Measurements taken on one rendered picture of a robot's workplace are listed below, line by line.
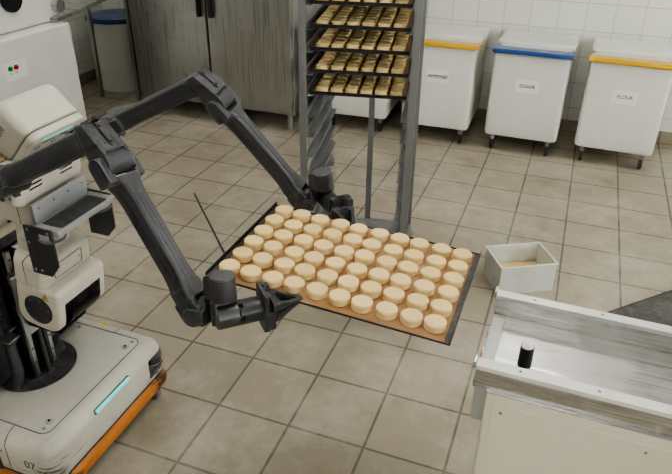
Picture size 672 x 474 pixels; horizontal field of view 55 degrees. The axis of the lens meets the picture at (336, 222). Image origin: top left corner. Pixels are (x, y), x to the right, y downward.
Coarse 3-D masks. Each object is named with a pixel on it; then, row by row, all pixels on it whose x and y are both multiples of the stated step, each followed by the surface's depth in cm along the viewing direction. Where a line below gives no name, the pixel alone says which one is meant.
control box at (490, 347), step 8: (496, 320) 170; (504, 320) 170; (496, 328) 167; (488, 336) 164; (496, 336) 164; (488, 344) 161; (496, 344) 161; (488, 352) 158; (480, 392) 153; (472, 400) 156; (480, 400) 154; (472, 408) 156; (480, 408) 156; (472, 416) 158; (480, 416) 157
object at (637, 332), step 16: (496, 288) 170; (496, 304) 170; (512, 304) 169; (528, 304) 167; (544, 304) 166; (560, 304) 166; (528, 320) 169; (544, 320) 167; (560, 320) 166; (576, 320) 164; (592, 320) 162; (608, 320) 161; (624, 320) 160; (640, 320) 160; (608, 336) 163; (624, 336) 161; (640, 336) 160; (656, 336) 158
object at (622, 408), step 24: (480, 360) 147; (480, 384) 147; (504, 384) 145; (528, 384) 143; (552, 384) 140; (576, 384) 140; (576, 408) 141; (600, 408) 139; (624, 408) 136; (648, 408) 134
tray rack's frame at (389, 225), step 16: (416, 112) 327; (368, 128) 337; (416, 128) 331; (368, 144) 341; (416, 144) 335; (368, 160) 346; (368, 176) 350; (368, 192) 355; (368, 208) 359; (368, 224) 356; (384, 224) 357
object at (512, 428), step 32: (512, 320) 169; (512, 352) 158; (544, 352) 158; (576, 352) 159; (608, 352) 159; (640, 352) 159; (608, 384) 149; (640, 384) 149; (512, 416) 147; (544, 416) 144; (576, 416) 141; (480, 448) 155; (512, 448) 151; (544, 448) 148; (576, 448) 144; (608, 448) 141; (640, 448) 138
